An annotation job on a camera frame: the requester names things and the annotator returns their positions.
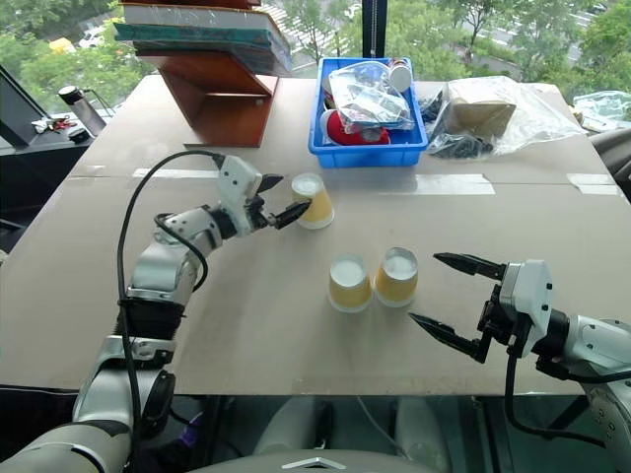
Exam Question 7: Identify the clear bags of small items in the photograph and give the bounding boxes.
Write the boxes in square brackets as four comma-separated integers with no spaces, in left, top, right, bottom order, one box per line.
[325,65,416,133]

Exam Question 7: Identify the silver robot torso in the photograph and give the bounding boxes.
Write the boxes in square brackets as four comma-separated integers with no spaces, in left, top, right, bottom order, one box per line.
[186,447,445,473]

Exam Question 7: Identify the black bottle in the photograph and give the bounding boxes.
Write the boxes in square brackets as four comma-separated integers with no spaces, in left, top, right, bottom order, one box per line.
[57,85,107,138]

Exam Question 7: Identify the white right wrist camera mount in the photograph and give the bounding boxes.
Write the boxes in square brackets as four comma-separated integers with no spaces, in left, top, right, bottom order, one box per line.
[498,258,556,359]

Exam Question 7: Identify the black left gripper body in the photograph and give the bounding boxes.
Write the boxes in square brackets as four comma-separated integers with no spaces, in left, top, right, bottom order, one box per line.
[245,194,277,231]

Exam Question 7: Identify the brown wooden book stand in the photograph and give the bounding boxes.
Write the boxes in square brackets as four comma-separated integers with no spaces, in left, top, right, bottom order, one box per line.
[140,48,280,149]

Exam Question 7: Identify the white robot leg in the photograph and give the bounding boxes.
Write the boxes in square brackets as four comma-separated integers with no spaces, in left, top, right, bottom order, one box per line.
[392,395,451,470]
[252,395,337,455]

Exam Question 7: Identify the black side desk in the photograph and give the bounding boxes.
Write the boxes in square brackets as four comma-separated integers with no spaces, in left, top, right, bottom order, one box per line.
[0,63,119,253]

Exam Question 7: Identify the black chair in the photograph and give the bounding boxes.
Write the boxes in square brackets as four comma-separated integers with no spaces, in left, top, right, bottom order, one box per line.
[588,128,631,204]

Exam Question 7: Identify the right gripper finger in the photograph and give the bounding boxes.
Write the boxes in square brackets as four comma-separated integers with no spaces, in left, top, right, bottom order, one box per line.
[407,311,490,366]
[432,251,509,282]

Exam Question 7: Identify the blue plastic bin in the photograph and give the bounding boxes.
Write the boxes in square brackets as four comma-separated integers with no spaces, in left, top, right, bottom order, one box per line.
[307,56,430,169]

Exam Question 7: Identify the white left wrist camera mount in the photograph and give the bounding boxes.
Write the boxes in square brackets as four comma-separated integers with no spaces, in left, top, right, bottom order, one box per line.
[217,155,264,237]

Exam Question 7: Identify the brown cardboard box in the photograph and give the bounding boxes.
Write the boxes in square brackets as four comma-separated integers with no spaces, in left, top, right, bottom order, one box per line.
[449,97,518,140]

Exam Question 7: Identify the clear plastic bag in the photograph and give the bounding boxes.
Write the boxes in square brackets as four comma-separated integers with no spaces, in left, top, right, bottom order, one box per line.
[442,75,589,157]

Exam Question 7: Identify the white right robot leg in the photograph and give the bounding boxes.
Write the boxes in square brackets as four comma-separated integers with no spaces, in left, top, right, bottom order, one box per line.
[392,395,451,470]

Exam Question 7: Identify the bag of black parts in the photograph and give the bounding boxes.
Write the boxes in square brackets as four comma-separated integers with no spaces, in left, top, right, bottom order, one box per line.
[422,92,495,161]

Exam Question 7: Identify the wide clear tape strip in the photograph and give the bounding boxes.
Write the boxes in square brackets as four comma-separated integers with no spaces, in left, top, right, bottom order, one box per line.
[415,172,497,196]

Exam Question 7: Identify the teal covered book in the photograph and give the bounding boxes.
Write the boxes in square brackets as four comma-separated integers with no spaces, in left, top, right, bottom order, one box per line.
[112,22,293,76]

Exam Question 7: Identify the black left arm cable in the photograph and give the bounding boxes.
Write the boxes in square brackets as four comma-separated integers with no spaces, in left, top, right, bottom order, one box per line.
[116,149,226,473]

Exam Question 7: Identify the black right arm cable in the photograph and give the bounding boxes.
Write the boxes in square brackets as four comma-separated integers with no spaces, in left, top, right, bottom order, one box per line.
[503,339,608,449]

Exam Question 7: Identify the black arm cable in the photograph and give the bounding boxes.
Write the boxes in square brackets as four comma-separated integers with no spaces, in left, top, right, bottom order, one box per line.
[116,149,226,473]
[503,339,608,449]

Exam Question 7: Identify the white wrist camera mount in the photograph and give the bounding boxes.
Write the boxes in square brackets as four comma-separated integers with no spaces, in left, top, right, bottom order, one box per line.
[498,258,556,359]
[217,155,264,237]

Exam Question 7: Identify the short clear tape strip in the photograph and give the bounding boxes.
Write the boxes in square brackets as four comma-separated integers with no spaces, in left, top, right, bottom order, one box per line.
[565,172,618,196]

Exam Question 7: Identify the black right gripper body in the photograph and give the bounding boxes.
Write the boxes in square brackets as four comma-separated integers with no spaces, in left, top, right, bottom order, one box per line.
[474,284,520,354]

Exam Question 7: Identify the thin clear tape strip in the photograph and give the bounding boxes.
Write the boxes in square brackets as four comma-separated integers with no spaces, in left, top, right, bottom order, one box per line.
[131,168,221,180]

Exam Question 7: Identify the black window mullion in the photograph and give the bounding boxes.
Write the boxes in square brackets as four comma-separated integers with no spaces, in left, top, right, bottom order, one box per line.
[361,0,388,58]

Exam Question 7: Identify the keys with red tag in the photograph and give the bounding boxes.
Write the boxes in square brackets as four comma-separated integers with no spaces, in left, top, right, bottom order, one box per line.
[31,114,71,135]

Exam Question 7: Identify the thick book with cream pages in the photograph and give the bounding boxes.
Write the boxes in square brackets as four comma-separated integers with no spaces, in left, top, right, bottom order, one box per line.
[119,2,293,56]

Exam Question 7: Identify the yellow paper cup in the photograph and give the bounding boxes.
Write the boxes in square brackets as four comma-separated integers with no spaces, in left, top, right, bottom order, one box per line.
[290,171,336,232]
[326,253,375,314]
[374,246,420,308]

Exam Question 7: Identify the red round item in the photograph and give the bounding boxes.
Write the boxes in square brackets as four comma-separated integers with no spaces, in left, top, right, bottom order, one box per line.
[319,109,391,147]

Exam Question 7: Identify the white left robot leg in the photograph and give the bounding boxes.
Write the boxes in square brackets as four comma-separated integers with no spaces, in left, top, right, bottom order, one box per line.
[252,395,337,455]

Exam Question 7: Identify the teal plastic bag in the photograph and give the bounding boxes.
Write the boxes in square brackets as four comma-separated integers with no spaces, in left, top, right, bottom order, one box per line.
[571,90,631,135]

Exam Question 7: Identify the white cylinder container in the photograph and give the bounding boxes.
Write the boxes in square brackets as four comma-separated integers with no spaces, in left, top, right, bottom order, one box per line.
[389,62,414,94]

